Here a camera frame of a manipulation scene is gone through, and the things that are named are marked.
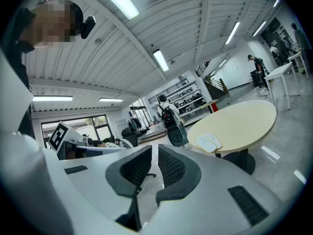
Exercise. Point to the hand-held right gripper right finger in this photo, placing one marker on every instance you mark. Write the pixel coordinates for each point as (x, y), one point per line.
(178, 175)

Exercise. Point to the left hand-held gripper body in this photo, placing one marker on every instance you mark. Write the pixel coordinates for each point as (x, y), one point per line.
(60, 136)

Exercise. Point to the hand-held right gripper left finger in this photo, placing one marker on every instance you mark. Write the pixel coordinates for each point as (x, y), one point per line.
(133, 170)

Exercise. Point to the white slipper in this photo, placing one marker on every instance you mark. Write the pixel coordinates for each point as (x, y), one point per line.
(215, 139)
(205, 144)

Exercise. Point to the black-framed window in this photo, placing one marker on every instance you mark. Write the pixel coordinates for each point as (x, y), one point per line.
(73, 127)

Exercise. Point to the black office chair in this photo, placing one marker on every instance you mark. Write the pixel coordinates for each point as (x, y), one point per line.
(129, 136)

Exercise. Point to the black backpack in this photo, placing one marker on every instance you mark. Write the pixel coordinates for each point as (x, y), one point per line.
(167, 115)

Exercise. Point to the white shelf unit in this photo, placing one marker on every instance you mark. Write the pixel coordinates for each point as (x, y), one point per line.
(189, 99)

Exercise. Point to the small red-edged table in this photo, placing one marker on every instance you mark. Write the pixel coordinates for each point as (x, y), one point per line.
(210, 103)

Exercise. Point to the round beige wooden table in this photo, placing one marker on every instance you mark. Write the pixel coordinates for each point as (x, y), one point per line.
(239, 121)

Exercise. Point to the person's black clothing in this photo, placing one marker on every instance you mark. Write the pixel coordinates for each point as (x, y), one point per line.
(14, 62)

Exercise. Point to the staircase with black railing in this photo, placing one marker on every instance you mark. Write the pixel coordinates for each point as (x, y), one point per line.
(216, 87)

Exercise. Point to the person's head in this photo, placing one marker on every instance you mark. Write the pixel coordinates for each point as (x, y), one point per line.
(49, 23)

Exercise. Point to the black box on floor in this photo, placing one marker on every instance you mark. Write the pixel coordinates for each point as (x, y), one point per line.
(255, 78)

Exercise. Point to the white rectangular table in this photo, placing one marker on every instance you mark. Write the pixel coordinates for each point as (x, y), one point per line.
(278, 72)
(296, 55)

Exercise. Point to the black head-mounted camera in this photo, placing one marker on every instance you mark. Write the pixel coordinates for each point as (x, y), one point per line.
(87, 27)

